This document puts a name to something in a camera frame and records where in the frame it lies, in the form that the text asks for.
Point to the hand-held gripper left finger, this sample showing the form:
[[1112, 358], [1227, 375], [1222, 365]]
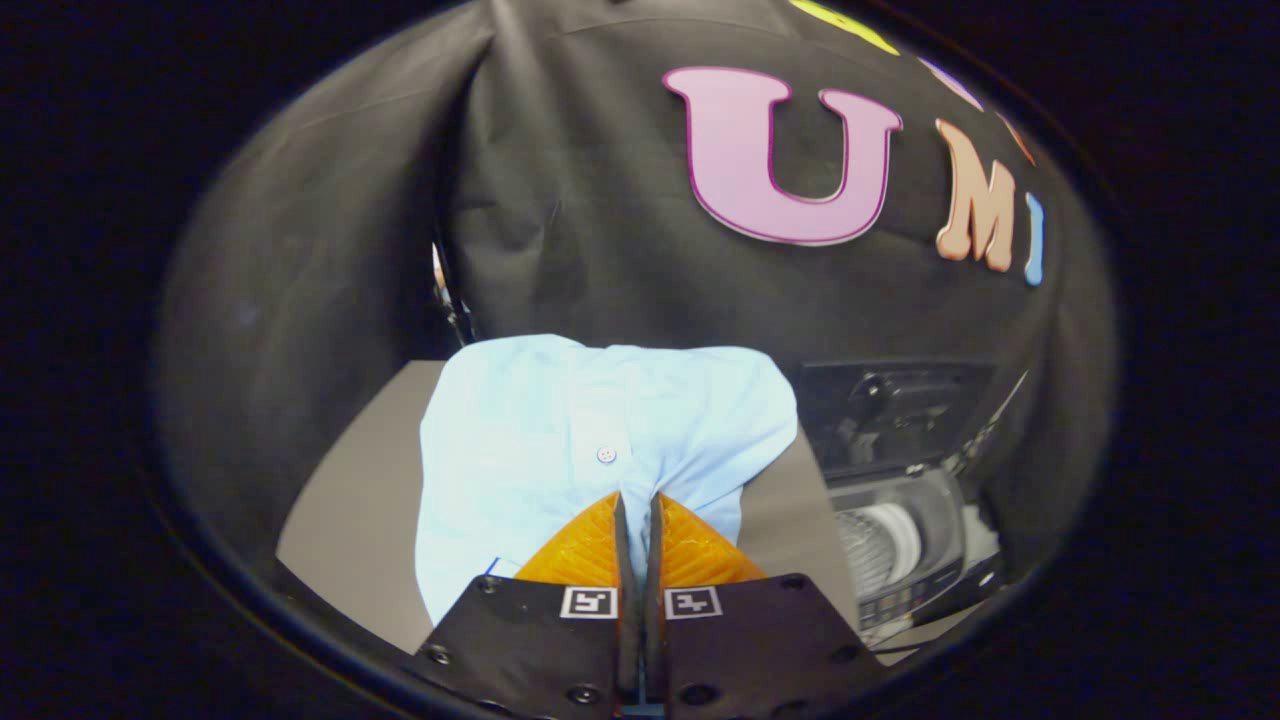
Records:
[[540, 650]]

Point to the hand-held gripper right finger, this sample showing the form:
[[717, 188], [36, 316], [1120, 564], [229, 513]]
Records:
[[750, 650]]

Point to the light blue shirt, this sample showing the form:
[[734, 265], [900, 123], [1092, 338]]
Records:
[[520, 440]]

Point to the grey washing machine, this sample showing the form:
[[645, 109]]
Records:
[[930, 540]]

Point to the black backdrop cloth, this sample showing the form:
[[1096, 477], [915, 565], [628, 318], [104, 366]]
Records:
[[580, 200]]

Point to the beige cabinet with dark frame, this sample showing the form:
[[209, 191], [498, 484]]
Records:
[[350, 520]]

